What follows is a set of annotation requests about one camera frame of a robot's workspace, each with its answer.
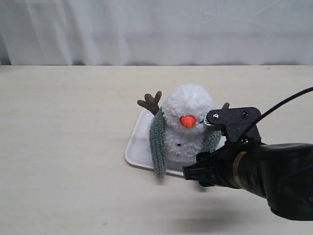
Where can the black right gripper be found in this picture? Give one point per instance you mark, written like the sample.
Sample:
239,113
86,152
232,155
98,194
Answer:
220,162

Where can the green fuzzy scarf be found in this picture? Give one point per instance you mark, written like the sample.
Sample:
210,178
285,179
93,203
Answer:
172,150

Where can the white plush snowman toy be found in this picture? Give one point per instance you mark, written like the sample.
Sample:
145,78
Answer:
184,108

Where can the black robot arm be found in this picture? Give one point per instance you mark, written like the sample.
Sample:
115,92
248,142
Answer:
280,173

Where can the white plastic tray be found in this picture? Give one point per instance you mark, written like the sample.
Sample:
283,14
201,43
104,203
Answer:
137,152

